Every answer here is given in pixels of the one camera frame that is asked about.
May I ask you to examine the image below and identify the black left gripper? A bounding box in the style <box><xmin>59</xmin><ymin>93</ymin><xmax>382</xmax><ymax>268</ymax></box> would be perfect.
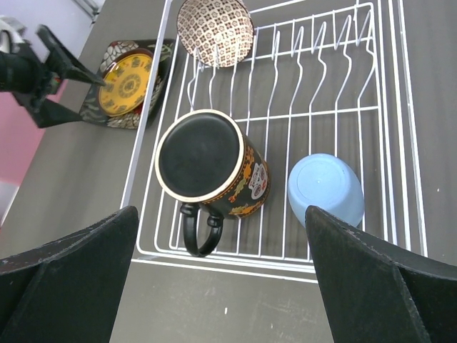
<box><xmin>1</xmin><ymin>24</ymin><xmax>105</xmax><ymax>129</ymax></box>

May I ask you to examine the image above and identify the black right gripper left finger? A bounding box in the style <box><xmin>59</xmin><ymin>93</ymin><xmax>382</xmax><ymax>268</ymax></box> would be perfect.
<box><xmin>1</xmin><ymin>206</ymin><xmax>139</xmax><ymax>342</ymax></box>

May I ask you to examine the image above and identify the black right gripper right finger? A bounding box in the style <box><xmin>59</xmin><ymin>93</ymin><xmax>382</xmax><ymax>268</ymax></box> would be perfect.
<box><xmin>306</xmin><ymin>206</ymin><xmax>456</xmax><ymax>342</ymax></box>

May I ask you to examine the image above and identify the black floral square plate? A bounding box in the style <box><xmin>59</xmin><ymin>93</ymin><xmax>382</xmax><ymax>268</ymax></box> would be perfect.
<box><xmin>79</xmin><ymin>39</ymin><xmax>156</xmax><ymax>130</ymax></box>

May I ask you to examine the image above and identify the yellow round plate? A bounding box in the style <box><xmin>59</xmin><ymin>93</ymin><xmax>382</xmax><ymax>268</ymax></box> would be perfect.
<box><xmin>97</xmin><ymin>49</ymin><xmax>153</xmax><ymax>117</ymax></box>

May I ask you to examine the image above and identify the light blue plastic cup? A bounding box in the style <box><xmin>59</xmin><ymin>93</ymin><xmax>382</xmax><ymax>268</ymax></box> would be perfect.
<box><xmin>288</xmin><ymin>154</ymin><xmax>365</xmax><ymax>227</ymax></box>

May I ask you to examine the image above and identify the black orange patterned mug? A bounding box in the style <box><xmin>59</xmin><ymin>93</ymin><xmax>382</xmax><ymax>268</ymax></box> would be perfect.
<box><xmin>154</xmin><ymin>109</ymin><xmax>271</xmax><ymax>257</ymax></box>

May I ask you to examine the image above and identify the beige patterned bowl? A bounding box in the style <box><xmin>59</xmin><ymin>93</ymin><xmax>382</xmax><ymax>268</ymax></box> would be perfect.
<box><xmin>176</xmin><ymin>0</ymin><xmax>255</xmax><ymax>68</ymax></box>

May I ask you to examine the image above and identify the pink ring binder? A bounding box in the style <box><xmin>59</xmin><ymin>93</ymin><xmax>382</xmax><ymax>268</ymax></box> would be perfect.
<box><xmin>0</xmin><ymin>80</ymin><xmax>69</xmax><ymax>183</ymax></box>

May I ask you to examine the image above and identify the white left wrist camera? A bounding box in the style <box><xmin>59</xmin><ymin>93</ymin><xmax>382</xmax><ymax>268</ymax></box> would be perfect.
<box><xmin>0</xmin><ymin>15</ymin><xmax>26</xmax><ymax>54</ymax></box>

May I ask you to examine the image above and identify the white wire dish rack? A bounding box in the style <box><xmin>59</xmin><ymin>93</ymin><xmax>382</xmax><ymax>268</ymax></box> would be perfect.
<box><xmin>124</xmin><ymin>1</ymin><xmax>428</xmax><ymax>283</ymax></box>

